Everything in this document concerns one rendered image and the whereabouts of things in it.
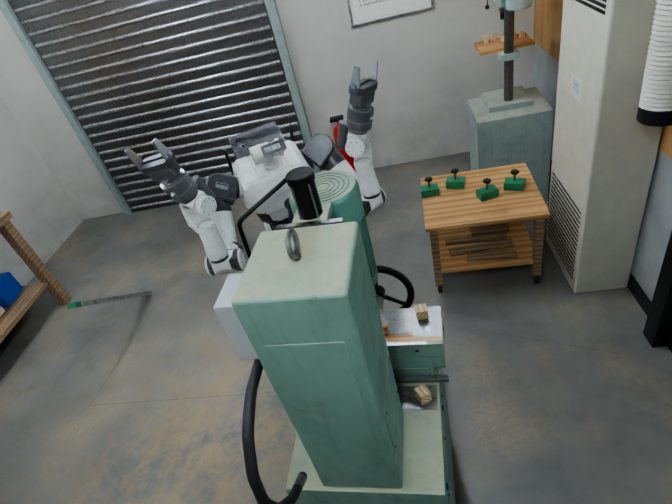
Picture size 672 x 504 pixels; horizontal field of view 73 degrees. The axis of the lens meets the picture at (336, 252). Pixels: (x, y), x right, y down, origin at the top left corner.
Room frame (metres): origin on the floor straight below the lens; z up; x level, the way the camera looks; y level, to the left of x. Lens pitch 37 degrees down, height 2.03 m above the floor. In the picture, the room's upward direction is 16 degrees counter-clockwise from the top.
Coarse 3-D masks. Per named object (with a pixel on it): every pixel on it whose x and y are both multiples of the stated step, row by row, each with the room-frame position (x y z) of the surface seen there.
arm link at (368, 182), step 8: (360, 176) 1.44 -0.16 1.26; (368, 176) 1.43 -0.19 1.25; (360, 184) 1.45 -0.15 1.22; (368, 184) 1.43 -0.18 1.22; (376, 184) 1.43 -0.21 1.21; (368, 192) 1.43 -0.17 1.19; (376, 192) 1.43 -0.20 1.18; (368, 200) 1.43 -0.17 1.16; (376, 200) 1.43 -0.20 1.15; (368, 208) 1.42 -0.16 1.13; (376, 208) 1.46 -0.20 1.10
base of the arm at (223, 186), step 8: (216, 176) 1.53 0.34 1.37; (224, 176) 1.54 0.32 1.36; (232, 176) 1.55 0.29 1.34; (208, 184) 1.51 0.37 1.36; (216, 184) 1.51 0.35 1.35; (224, 184) 1.52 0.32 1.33; (232, 184) 1.53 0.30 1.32; (216, 192) 1.49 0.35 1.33; (224, 192) 1.50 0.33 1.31; (232, 192) 1.51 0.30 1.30; (224, 200) 1.49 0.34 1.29; (232, 200) 1.49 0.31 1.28
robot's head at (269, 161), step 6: (258, 144) 1.54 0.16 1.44; (264, 144) 1.53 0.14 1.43; (276, 144) 1.53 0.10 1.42; (252, 150) 1.51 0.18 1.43; (258, 150) 1.50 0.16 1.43; (270, 150) 1.51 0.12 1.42; (252, 156) 1.51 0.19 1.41; (258, 156) 1.49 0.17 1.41; (270, 156) 1.51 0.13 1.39; (276, 156) 1.57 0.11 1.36; (258, 162) 1.49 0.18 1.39; (264, 162) 1.51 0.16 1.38; (270, 162) 1.53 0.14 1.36; (276, 162) 1.54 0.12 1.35
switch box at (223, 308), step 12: (228, 276) 0.76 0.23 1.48; (240, 276) 0.75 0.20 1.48; (228, 288) 0.72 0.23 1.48; (228, 300) 0.69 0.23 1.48; (216, 312) 0.68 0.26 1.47; (228, 312) 0.67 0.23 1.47; (228, 324) 0.67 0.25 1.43; (240, 324) 0.67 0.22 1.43; (240, 336) 0.67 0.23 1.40; (240, 348) 0.67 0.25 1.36; (252, 348) 0.67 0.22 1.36
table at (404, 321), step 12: (384, 312) 1.11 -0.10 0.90; (396, 312) 1.09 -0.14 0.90; (408, 312) 1.08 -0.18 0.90; (432, 312) 1.05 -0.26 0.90; (396, 324) 1.04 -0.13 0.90; (408, 324) 1.03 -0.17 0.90; (420, 324) 1.01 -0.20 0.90; (432, 324) 1.00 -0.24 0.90; (420, 336) 0.96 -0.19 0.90; (432, 336) 0.95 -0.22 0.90; (444, 348) 0.91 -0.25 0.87; (396, 360) 0.91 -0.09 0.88; (408, 360) 0.90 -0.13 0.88; (420, 360) 0.89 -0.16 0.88; (432, 360) 0.88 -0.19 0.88; (444, 360) 0.87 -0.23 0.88
